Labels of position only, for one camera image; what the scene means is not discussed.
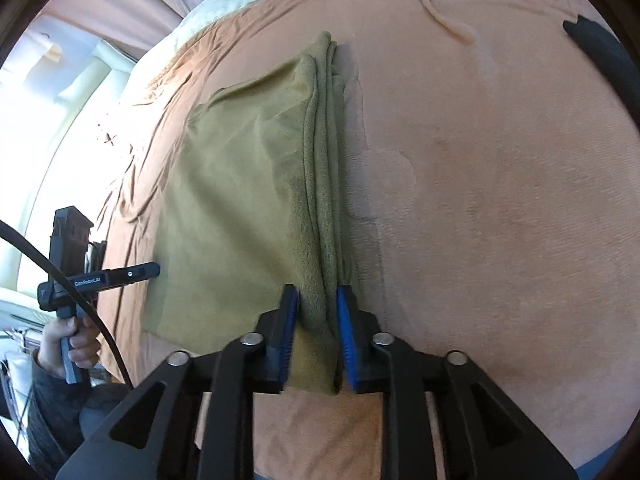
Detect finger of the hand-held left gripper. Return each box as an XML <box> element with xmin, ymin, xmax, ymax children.
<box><xmin>111</xmin><ymin>261</ymin><xmax>161</xmax><ymax>287</ymax></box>

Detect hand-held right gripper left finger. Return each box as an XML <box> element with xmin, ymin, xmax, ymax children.
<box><xmin>55</xmin><ymin>284</ymin><xmax>301</xmax><ymax>480</ymax></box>

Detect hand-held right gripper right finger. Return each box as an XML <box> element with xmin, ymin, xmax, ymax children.
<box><xmin>336</xmin><ymin>285</ymin><xmax>578</xmax><ymax>480</ymax></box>

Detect olive printed t-shirt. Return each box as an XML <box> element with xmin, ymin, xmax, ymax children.
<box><xmin>142</xmin><ymin>30</ymin><xmax>361</xmax><ymax>396</ymax></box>

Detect person's left forearm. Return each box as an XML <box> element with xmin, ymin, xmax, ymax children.
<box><xmin>27</xmin><ymin>355</ymin><xmax>91</xmax><ymax>480</ymax></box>

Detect black folded clothes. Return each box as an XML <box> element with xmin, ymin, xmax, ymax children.
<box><xmin>562</xmin><ymin>14</ymin><xmax>633</xmax><ymax>111</ymax></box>

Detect person's left hand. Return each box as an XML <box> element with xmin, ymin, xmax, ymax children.
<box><xmin>39</xmin><ymin>317</ymin><xmax>103</xmax><ymax>368</ymax></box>

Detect cream padded headboard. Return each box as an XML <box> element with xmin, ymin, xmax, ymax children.
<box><xmin>0</xmin><ymin>40</ymin><xmax>138</xmax><ymax>286</ymax></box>

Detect orange blanket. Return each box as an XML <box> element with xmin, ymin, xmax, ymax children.
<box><xmin>92</xmin><ymin>0</ymin><xmax>640</xmax><ymax>480</ymax></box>

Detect pink curtain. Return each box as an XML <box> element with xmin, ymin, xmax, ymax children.
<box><xmin>37</xmin><ymin>0</ymin><xmax>216</xmax><ymax>61</ymax></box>

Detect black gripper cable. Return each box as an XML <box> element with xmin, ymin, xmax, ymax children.
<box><xmin>0</xmin><ymin>219</ymin><xmax>136</xmax><ymax>391</ymax></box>

